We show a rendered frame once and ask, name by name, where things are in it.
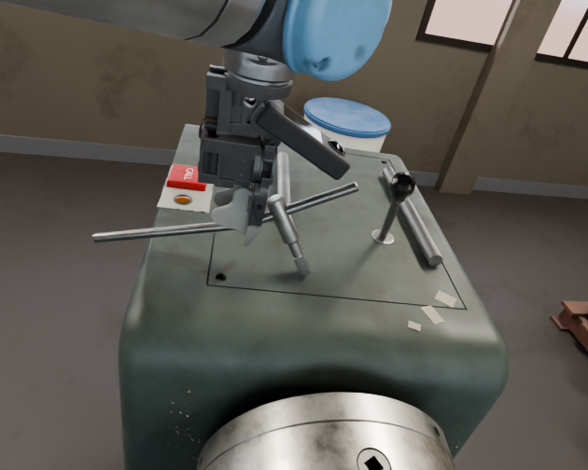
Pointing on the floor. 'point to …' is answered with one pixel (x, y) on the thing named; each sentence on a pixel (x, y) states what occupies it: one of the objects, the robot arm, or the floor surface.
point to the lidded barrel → (348, 122)
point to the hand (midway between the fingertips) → (253, 234)
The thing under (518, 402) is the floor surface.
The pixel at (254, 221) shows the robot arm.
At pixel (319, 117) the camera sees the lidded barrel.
